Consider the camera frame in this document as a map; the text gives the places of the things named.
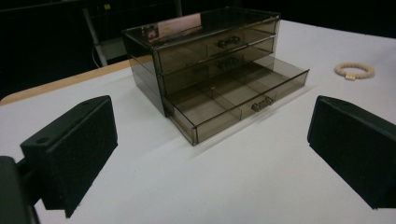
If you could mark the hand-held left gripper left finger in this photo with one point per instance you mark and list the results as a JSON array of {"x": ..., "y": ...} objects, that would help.
[{"x": 71, "y": 149}]

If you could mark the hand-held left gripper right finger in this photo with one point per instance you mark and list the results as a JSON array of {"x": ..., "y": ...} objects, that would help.
[{"x": 355, "y": 146}]

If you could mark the smoked acrylic drawer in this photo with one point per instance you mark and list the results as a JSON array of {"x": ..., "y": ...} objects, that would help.
[{"x": 218, "y": 105}]

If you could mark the smoked acrylic drawer organizer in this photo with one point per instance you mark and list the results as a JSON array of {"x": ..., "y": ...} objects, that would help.
[{"x": 186, "y": 56}]

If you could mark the grey metal stand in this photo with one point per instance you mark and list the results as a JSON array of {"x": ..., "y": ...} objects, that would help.
[{"x": 102, "y": 43}]

